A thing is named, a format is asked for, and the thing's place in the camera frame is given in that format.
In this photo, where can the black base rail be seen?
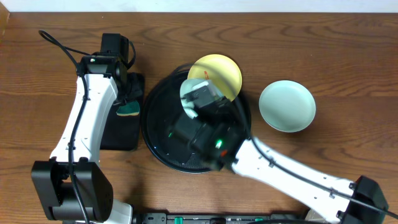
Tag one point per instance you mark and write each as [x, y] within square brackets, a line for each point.
[163, 218]

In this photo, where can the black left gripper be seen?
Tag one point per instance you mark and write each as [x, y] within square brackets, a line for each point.
[138, 91]

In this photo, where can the yellow plate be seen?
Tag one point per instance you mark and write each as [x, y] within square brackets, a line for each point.
[222, 71]

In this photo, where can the green yellow sponge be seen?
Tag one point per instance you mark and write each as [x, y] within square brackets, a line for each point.
[129, 109]

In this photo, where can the black rectangular tray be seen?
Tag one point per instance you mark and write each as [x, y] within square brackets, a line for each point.
[121, 133]

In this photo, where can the round black tray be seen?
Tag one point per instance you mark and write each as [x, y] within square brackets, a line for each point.
[162, 107]

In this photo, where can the mint green plate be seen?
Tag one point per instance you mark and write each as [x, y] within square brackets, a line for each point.
[196, 93]
[287, 106]

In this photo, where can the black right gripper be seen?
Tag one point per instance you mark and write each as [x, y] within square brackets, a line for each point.
[224, 107]

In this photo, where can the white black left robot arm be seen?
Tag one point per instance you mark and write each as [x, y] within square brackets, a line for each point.
[105, 115]

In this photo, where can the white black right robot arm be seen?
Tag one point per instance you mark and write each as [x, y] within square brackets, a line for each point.
[335, 199]

